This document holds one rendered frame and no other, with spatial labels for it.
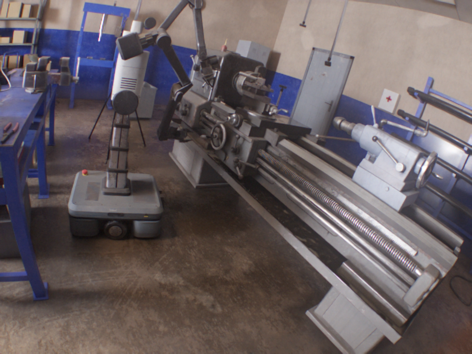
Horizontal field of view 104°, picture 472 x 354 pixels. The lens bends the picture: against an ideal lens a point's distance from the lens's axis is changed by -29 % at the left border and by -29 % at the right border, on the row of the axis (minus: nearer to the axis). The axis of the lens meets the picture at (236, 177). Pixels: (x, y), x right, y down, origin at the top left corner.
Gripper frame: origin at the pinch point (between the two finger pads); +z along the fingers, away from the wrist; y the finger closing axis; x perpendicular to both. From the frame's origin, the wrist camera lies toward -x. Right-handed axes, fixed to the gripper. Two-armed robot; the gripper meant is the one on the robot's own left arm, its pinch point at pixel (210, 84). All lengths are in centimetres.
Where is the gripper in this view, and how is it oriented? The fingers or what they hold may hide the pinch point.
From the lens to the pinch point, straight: 197.5
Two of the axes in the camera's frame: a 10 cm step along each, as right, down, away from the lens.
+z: 2.1, 7.9, 5.8
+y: -3.8, -4.8, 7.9
